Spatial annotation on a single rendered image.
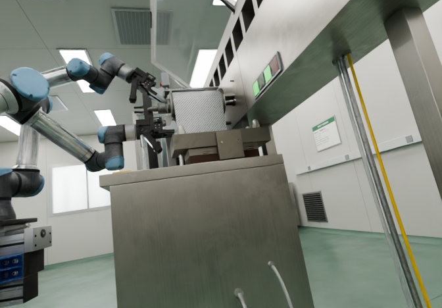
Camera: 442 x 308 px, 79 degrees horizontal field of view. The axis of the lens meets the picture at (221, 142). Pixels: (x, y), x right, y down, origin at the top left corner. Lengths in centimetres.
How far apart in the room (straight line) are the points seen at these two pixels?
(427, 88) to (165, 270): 86
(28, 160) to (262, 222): 113
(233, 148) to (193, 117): 32
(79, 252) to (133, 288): 603
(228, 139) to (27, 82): 71
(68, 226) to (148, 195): 609
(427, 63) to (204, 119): 86
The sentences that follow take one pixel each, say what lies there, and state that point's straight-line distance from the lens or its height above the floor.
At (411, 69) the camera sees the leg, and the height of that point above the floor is 99.
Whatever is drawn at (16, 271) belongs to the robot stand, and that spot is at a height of 62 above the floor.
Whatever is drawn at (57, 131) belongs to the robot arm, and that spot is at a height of 113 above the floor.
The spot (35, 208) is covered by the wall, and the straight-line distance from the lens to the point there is 720.
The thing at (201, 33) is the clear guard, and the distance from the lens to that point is 177.
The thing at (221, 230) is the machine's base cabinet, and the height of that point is 66.
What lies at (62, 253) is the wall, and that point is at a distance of 705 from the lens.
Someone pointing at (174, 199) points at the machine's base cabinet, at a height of 79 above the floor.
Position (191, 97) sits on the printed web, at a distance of 131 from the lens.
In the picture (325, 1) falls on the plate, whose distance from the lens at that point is 80.
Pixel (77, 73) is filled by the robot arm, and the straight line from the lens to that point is 131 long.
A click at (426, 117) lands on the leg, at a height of 87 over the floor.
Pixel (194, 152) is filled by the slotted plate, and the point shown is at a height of 95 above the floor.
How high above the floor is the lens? 75
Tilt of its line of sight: 13 degrees up
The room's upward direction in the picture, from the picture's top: 9 degrees counter-clockwise
